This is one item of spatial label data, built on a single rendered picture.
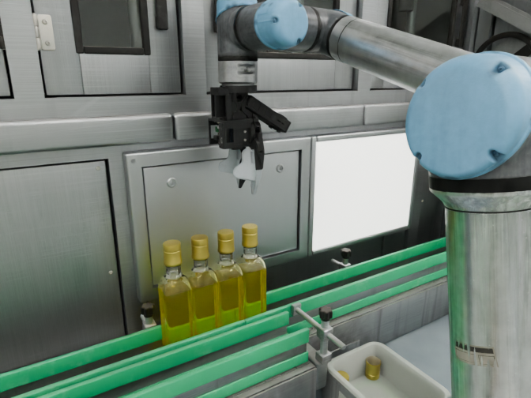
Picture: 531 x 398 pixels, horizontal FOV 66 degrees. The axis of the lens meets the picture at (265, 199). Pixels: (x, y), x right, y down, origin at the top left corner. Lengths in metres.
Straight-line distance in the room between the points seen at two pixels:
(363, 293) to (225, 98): 0.63
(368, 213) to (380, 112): 0.30
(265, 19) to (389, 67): 0.20
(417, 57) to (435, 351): 0.85
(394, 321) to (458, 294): 0.76
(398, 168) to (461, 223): 0.88
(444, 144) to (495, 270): 0.13
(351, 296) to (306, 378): 0.26
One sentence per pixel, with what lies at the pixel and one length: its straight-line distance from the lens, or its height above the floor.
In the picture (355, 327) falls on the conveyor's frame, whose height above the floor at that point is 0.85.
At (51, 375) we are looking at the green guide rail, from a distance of 0.92.
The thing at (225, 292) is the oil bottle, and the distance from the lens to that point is 0.87.
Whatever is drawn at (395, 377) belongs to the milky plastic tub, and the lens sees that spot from 1.09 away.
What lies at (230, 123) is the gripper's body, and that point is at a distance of 0.77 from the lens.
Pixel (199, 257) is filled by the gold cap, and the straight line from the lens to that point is 0.83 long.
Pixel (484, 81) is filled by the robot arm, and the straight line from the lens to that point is 0.42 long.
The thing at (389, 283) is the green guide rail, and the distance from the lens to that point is 1.18.
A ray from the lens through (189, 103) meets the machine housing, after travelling 0.93.
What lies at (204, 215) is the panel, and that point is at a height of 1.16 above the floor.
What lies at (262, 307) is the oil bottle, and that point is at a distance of 0.95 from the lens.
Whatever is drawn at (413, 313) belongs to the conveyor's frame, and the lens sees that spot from 1.29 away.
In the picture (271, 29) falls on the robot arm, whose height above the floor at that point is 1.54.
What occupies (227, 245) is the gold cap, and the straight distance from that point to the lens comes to 0.84.
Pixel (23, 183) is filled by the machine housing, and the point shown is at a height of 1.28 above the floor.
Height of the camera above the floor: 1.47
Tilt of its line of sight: 17 degrees down
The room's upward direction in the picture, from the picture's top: straight up
